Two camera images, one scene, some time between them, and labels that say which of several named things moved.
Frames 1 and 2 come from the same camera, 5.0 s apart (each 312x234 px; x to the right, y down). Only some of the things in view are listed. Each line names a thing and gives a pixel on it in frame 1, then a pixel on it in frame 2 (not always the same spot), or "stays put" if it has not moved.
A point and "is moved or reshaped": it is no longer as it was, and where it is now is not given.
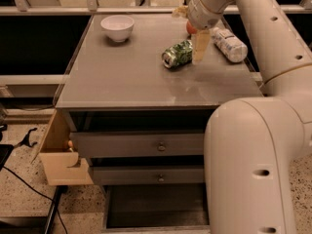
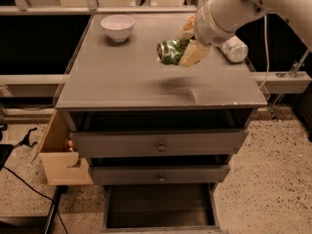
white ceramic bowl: x=117 y=26 stays put
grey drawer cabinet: x=139 y=108 stays put
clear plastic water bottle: x=229 y=45 stays put
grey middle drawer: x=147 y=175 stays put
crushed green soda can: x=178 y=55 is moved or reshaped
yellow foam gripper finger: x=180 y=12 -> x=187 y=30
